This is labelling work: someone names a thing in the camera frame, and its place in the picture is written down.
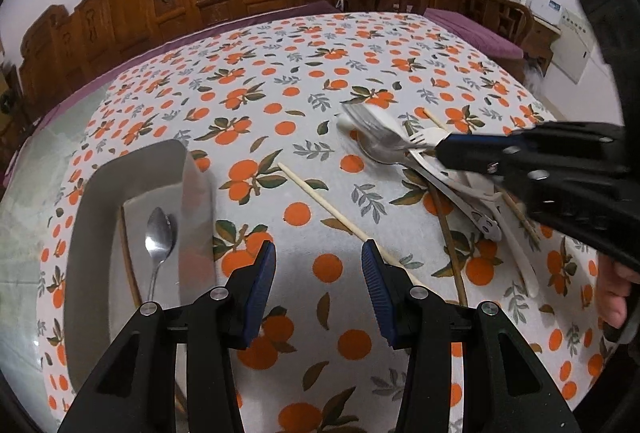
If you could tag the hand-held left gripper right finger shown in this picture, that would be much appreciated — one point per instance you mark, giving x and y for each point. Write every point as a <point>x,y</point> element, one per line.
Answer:
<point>375,283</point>

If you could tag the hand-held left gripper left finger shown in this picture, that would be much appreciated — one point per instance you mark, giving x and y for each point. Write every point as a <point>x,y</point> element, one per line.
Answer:
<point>262,278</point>

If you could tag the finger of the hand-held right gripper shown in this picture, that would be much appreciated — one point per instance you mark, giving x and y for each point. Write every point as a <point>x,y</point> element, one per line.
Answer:
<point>537,183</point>
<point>470,144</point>

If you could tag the white plastic fork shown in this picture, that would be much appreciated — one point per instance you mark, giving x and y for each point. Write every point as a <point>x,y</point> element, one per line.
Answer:
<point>425,138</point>

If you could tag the grey utensil tray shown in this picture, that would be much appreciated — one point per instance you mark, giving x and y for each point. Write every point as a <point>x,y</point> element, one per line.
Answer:
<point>100,193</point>

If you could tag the person's right hand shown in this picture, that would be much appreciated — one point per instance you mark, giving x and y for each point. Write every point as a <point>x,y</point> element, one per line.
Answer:
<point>614,288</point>

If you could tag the white cabinet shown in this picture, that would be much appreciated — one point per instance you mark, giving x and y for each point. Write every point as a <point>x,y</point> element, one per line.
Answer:
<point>570,43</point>

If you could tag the wooden side table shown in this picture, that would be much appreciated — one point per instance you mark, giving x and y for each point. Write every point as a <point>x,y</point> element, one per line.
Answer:
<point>542,38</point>

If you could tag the metal spoon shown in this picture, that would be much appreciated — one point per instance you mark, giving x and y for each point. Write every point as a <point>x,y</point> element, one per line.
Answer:
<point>161,228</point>
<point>380,150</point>

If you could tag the metal fork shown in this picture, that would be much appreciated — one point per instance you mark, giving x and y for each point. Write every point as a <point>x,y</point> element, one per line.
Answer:
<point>356,115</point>
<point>382,118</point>

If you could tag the short purple bench cushion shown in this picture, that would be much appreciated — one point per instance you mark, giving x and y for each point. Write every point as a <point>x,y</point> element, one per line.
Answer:
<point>480,33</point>

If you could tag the orange print tablecloth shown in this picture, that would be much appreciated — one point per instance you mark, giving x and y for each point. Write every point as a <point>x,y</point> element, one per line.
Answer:
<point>300,78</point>

